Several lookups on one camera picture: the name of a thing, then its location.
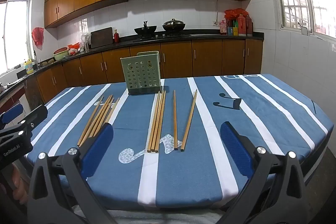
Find window with white frame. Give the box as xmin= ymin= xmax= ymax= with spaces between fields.
xmin=0 ymin=0 xmax=32 ymax=73

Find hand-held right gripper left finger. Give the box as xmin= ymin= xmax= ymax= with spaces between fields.
xmin=28 ymin=123 xmax=114 ymax=224

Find green perforated utensil holder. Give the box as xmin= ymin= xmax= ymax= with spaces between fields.
xmin=120 ymin=51 xmax=163 ymax=96

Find wooden chopstick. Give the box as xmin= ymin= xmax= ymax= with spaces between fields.
xmin=180 ymin=89 xmax=198 ymax=152
xmin=155 ymin=90 xmax=167 ymax=153
xmin=150 ymin=92 xmax=162 ymax=153
xmin=153 ymin=91 xmax=164 ymax=153
xmin=173 ymin=90 xmax=178 ymax=149
xmin=147 ymin=93 xmax=160 ymax=154

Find black wok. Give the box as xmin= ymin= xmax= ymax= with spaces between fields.
xmin=134 ymin=21 xmax=158 ymax=36

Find dark lidded pot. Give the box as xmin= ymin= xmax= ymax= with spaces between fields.
xmin=162 ymin=18 xmax=186 ymax=32

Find dark cutting board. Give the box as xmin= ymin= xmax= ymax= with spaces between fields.
xmin=91 ymin=27 xmax=113 ymax=49

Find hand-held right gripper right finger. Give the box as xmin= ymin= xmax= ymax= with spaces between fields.
xmin=220 ymin=121 xmax=307 ymax=224

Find person's left hand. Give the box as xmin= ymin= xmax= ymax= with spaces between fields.
xmin=10 ymin=168 xmax=29 ymax=205

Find gas stove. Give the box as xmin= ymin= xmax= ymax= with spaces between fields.
xmin=134 ymin=33 xmax=190 ymax=40

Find yellow detergent bottle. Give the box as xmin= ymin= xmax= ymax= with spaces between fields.
xmin=24 ymin=59 xmax=35 ymax=75

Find red thermos flasks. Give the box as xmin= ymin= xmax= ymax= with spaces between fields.
xmin=237 ymin=14 xmax=254 ymax=36

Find bundle of wooden chopsticks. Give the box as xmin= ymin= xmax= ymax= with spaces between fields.
xmin=77 ymin=94 xmax=121 ymax=148

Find blue striped tablecloth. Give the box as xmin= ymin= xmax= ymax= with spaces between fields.
xmin=25 ymin=74 xmax=330 ymax=210

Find orange plastic bag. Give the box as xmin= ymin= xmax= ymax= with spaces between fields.
xmin=67 ymin=43 xmax=80 ymax=55

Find brown base cabinets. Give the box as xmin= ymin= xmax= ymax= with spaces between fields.
xmin=25 ymin=39 xmax=263 ymax=104

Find red plastic bag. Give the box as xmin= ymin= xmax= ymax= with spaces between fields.
xmin=31 ymin=27 xmax=45 ymax=50

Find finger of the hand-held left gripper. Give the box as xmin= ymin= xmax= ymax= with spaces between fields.
xmin=18 ymin=105 xmax=48 ymax=135
xmin=0 ymin=103 xmax=24 ymax=126

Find green basin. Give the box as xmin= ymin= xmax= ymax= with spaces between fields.
xmin=54 ymin=48 xmax=69 ymax=61

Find black countertop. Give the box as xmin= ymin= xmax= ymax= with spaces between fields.
xmin=0 ymin=32 xmax=264 ymax=98

